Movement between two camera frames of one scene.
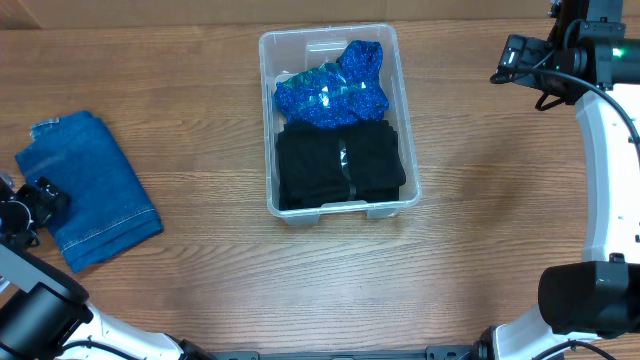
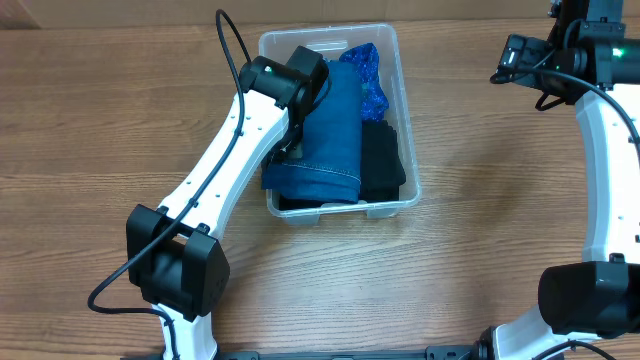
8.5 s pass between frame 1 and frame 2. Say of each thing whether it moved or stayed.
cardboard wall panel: stayed
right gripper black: stayed
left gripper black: moved
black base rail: stayed
